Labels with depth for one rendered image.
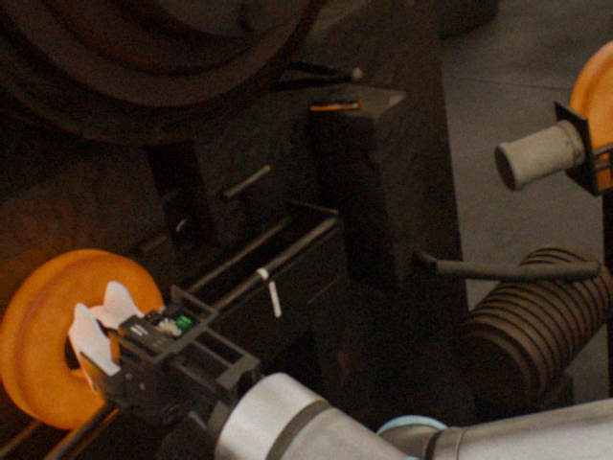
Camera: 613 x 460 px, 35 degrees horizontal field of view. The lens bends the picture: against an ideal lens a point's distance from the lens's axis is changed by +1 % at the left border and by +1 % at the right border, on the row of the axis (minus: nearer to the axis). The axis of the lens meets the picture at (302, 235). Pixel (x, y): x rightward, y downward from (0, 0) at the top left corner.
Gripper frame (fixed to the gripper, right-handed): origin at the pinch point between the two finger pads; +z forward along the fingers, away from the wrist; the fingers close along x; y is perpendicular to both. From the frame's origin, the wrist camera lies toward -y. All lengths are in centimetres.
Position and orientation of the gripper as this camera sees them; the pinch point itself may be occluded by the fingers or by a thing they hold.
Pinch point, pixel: (80, 320)
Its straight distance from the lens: 87.7
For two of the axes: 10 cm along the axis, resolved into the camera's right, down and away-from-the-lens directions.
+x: -6.3, 4.9, -6.0
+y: 0.2, -7.6, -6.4
